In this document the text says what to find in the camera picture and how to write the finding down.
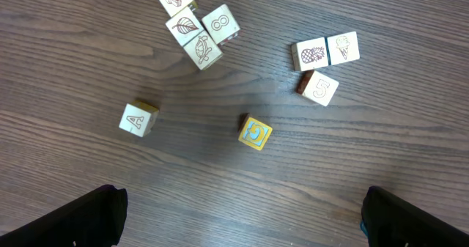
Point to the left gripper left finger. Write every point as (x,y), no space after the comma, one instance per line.
(94,219)

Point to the wooden block teal side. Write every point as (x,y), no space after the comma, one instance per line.
(138,118)

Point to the yellow top wooden block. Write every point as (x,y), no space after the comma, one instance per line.
(254,133)

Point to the yellow wooden block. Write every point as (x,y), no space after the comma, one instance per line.
(203,50)
(254,133)

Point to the wooden block green picture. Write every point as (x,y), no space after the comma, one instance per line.
(317,87)

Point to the wooden block brown picture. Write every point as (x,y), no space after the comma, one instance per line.
(310,54)

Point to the wooden block triangle picture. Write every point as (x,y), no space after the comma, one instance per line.
(343,48)

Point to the wooden block red side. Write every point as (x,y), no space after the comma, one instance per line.
(221,25)

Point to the wooden block ball picture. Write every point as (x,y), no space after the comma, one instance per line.
(184,26)

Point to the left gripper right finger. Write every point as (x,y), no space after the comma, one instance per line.
(388,221)

